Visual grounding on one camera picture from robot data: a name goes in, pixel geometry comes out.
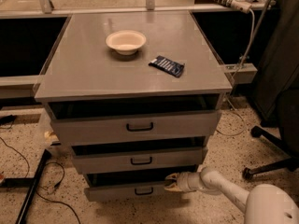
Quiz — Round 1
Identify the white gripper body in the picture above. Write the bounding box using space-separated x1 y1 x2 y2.
177 172 203 192

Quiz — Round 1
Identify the grey bottom drawer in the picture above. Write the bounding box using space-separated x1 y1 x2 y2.
84 165 197 202

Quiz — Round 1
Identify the grey drawer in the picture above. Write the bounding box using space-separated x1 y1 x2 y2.
51 111 221 146
84 165 197 202
73 147 207 174

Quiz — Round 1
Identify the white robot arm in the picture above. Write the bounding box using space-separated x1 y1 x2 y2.
164 167 299 224

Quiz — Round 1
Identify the grey middle drawer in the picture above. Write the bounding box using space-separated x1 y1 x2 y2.
73 147 207 174

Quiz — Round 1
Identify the grey drawer cabinet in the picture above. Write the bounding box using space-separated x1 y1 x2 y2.
34 10 234 198

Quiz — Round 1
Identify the grey top drawer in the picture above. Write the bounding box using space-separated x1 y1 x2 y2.
51 111 221 146

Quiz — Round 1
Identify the dark blue snack packet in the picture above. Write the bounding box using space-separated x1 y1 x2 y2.
149 55 184 77

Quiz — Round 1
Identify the black office chair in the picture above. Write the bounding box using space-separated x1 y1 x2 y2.
243 0 299 180

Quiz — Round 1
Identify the white bowl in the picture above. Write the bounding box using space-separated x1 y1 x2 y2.
106 30 147 55

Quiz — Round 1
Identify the black floor stand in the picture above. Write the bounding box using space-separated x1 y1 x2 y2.
0 149 51 224

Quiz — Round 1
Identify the black floor cable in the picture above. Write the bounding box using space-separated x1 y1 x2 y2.
0 136 82 224

